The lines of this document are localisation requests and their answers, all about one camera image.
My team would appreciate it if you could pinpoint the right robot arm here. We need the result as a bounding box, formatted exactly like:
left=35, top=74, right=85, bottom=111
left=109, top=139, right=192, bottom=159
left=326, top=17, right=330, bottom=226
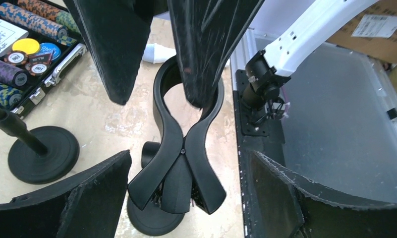
left=65, top=0, right=373, bottom=108

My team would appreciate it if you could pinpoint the yellow dealer chip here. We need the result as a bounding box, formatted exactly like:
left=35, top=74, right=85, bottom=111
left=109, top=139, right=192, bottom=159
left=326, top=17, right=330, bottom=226
left=12, top=38, right=40, bottom=55

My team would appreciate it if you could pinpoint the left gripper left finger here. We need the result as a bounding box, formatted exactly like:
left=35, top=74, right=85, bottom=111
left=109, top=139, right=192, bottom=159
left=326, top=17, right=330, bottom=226
left=0, top=150, right=132, bottom=238

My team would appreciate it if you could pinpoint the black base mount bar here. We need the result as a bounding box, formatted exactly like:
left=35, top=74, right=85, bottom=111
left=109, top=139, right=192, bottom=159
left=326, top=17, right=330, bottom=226
left=231, top=69, right=284, bottom=238

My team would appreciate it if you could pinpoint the purple poker chip roll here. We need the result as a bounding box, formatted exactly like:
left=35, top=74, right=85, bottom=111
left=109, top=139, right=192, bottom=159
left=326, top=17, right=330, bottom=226
left=0, top=60, right=28, bottom=88

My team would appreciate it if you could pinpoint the black poker chip case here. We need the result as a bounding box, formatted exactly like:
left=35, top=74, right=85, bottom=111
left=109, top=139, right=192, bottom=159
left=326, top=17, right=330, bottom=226
left=0, top=0, right=87, bottom=118

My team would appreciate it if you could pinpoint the white microphone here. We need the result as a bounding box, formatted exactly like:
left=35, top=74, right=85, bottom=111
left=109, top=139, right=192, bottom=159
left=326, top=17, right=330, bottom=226
left=142, top=43, right=176, bottom=64

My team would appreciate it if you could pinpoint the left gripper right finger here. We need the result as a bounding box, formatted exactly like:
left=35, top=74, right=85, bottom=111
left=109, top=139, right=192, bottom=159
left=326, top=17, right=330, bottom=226
left=250, top=151, right=397, bottom=238

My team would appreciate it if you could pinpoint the white mic clamp stand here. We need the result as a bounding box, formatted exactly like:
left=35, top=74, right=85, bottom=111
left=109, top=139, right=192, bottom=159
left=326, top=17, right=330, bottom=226
left=127, top=57, right=227, bottom=236

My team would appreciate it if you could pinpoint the orange mic round stand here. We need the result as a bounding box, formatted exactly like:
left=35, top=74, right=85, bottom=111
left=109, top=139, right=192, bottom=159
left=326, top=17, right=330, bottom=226
left=0, top=108, right=80, bottom=184

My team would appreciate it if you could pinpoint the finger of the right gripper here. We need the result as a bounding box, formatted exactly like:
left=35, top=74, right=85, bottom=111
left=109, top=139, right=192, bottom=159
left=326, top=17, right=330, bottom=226
left=64, top=0, right=153, bottom=105
left=168, top=0, right=264, bottom=108

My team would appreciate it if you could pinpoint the white playing card box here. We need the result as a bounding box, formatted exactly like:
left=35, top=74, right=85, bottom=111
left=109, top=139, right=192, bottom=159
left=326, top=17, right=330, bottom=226
left=0, top=19, right=29, bottom=57

